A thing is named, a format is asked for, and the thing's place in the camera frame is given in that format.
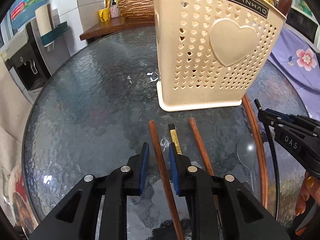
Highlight black gold chopstick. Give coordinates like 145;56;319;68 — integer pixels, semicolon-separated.
168;124;182;155

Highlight cream plastic utensil basket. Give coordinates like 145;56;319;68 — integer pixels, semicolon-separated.
153;0;286;112

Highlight long brown wooden chopstick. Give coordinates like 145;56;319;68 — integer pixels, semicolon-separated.
242;94;268;209

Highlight right hand painted nails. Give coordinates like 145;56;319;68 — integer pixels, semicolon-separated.
294;171;320;236

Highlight clear plastic spoon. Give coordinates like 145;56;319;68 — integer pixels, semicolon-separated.
237;133;257;193

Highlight purple floral cloth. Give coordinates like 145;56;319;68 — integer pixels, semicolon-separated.
268;27;319;120

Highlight white microwave oven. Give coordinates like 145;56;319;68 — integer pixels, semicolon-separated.
286;7;319;45

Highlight dark wooden side table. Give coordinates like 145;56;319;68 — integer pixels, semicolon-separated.
79;16;155;41

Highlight yellow mug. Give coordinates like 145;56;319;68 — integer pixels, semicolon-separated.
98;0;112;22

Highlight water dispenser machine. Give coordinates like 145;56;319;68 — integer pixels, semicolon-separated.
0;21;72;98

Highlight paper towel roll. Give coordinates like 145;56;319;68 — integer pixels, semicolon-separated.
35;3;54;36

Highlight blue water jug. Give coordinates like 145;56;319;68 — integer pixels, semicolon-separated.
10;0;47;29

